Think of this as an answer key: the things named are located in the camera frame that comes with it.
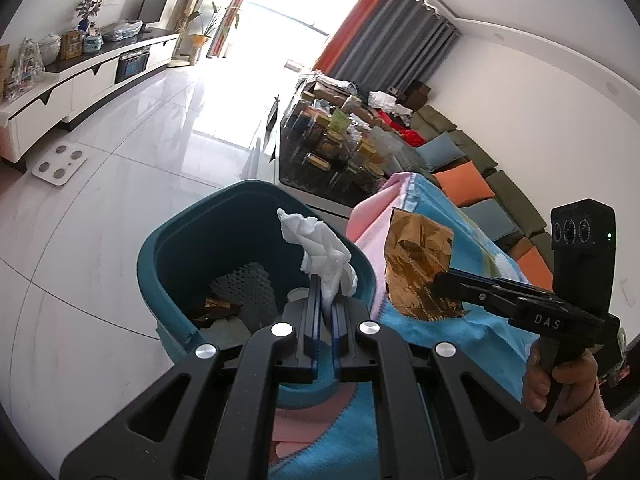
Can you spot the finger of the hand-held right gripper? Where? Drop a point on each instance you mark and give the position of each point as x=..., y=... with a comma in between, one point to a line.
x=500, y=284
x=480, y=296

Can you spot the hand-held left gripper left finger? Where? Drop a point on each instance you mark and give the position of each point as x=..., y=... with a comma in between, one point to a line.
x=307, y=330

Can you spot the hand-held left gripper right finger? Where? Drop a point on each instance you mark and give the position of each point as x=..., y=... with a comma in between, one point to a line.
x=345, y=340

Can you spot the crushed printed paper cup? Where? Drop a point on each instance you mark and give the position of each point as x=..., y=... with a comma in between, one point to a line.
x=298, y=294

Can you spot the gold foil snack wrapper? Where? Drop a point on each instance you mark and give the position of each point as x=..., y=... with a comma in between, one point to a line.
x=420, y=255
x=215, y=312

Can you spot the white tissue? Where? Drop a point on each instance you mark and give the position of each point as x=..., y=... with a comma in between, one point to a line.
x=320, y=245

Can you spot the teal trash bin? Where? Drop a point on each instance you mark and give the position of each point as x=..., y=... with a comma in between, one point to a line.
x=170, y=260

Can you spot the person's right hand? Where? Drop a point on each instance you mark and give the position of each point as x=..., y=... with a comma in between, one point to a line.
x=575, y=385

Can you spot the orange cushion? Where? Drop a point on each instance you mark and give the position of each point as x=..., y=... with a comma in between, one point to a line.
x=537, y=270
x=464, y=185

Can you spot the blue printed blanket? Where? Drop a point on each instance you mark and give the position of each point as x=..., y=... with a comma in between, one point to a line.
x=440, y=345

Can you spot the blue cushion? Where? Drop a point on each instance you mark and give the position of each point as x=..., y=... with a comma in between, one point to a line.
x=492, y=219
x=439, y=151

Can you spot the green brown sectional sofa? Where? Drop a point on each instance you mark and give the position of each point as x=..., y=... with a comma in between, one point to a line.
x=500, y=185

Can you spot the black glass coffee table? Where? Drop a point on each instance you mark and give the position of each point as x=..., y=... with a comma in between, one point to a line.
x=300, y=180

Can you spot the red cloth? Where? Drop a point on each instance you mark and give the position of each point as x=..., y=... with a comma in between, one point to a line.
x=400, y=127

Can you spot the dark wooden cabinet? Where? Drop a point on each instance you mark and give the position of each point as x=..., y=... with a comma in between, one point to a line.
x=416, y=96

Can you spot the white clothes pile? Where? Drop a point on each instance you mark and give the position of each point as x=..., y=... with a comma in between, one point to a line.
x=390, y=102

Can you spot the orange and grey curtain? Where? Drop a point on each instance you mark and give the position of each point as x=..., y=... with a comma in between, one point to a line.
x=390, y=35

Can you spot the white bathroom scale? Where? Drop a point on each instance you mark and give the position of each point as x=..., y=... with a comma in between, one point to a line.
x=60, y=165

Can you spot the large window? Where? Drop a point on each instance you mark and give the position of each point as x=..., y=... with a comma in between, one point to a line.
x=300, y=5

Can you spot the tall leafy potted plant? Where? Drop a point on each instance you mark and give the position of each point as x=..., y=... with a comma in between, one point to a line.
x=220, y=15

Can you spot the white TV cabinet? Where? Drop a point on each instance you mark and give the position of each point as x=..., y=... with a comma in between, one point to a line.
x=60, y=105

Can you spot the clear plastic bag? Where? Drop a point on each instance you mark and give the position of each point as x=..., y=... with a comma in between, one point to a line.
x=124, y=30

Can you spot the black monitor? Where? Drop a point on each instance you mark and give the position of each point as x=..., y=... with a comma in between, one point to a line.
x=152, y=10

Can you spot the blue white porcelain jar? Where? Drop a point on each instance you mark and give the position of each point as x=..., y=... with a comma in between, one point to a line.
x=93, y=42

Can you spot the framed picture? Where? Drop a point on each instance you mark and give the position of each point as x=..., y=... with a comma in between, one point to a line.
x=71, y=45

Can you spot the white lidded jar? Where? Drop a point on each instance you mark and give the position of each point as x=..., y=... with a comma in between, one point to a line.
x=49, y=49

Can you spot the glass ship model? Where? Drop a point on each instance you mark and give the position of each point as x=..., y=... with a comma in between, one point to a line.
x=26, y=70

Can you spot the small tree in blue vase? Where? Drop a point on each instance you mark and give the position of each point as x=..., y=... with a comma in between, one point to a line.
x=91, y=7

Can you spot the beige patterned tube box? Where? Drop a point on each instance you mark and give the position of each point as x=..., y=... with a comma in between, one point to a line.
x=4, y=72

